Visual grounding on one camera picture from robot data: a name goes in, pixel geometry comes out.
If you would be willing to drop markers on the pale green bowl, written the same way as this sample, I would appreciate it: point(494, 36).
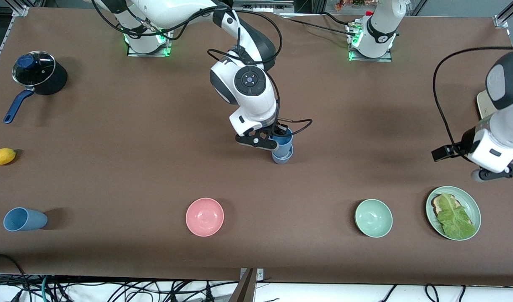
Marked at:
point(373, 218)

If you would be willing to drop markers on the dark metal bar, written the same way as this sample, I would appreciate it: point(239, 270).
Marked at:
point(244, 289)

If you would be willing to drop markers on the grey metal box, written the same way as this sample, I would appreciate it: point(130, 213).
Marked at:
point(262, 5)

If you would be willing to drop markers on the small metal bracket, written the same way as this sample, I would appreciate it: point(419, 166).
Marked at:
point(259, 274)

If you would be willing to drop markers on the green lettuce leaf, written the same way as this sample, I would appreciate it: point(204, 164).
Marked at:
point(455, 220)

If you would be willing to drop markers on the brown table cover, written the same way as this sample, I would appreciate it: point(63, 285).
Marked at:
point(155, 126)

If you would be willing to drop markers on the aluminium frame profile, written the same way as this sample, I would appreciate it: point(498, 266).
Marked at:
point(503, 19)
point(20, 11)

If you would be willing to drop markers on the toast bread slice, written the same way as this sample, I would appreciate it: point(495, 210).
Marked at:
point(437, 204)

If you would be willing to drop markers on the yellow toy lemon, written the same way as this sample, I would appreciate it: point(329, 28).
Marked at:
point(2, 156)

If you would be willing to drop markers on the colourful small object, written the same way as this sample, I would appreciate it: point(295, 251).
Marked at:
point(348, 4)

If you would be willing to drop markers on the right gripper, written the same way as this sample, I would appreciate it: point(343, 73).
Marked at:
point(279, 132)

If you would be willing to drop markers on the cream cutting board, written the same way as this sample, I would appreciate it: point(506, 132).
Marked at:
point(485, 105)

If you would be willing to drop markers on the glass lid blue knob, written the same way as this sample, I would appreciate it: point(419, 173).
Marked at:
point(38, 71)

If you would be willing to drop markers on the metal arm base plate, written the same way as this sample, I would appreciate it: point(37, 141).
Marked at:
point(149, 53)
point(369, 59)

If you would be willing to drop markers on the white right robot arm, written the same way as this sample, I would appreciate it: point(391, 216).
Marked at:
point(248, 96)

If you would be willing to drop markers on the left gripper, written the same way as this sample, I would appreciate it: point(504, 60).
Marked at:
point(454, 150)

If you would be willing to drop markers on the pink bowl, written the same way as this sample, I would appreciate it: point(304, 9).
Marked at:
point(204, 217)

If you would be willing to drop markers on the pale green plate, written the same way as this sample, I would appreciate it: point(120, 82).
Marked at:
point(470, 201)

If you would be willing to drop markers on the blue plastic cup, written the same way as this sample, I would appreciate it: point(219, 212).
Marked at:
point(285, 147)
point(24, 219)
point(282, 160)

